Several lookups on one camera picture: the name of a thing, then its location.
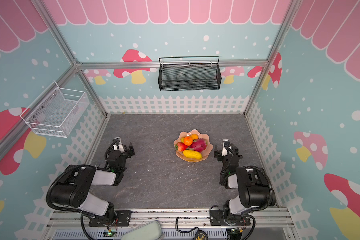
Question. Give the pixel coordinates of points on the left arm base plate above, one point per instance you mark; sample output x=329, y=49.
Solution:
x=114, y=218

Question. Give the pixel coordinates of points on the white wire wall basket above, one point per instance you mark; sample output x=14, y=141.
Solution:
x=56, y=112

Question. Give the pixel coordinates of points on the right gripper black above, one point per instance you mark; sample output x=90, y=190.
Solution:
x=231, y=151

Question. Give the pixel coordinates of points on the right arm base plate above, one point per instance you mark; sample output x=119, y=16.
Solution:
x=225, y=218

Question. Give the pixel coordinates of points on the black mesh wall basket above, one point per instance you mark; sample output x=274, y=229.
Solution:
x=195, y=73

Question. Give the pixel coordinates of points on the pink scalloped fruit bowl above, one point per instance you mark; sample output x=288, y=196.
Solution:
x=204, y=153

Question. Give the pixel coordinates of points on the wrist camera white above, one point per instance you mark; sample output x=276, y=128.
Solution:
x=226, y=147
x=119, y=147

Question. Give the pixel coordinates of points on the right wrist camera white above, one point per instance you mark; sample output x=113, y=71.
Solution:
x=226, y=147

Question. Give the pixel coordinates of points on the pink dragon fruit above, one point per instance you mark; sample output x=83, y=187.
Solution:
x=198, y=145

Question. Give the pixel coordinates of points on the black yellow tape measure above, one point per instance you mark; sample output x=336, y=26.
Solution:
x=200, y=235

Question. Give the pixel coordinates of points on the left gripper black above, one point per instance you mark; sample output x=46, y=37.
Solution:
x=131, y=149

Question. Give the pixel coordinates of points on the orange tangerine fruit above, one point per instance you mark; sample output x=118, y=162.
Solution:
x=188, y=141

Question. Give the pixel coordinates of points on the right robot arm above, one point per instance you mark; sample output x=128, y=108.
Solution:
x=255, y=191

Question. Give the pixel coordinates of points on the pale green padded object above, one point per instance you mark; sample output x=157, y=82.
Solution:
x=149, y=231

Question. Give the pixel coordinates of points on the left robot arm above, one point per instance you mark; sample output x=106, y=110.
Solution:
x=70, y=191

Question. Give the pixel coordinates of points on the yellow lemon fruit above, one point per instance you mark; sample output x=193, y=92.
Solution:
x=191, y=154

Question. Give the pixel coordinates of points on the red apple fruit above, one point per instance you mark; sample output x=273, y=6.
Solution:
x=180, y=147

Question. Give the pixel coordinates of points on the orange yellow mango fruit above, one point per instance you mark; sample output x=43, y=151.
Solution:
x=193, y=136

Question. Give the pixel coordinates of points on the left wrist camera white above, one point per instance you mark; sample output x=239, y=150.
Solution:
x=119, y=147

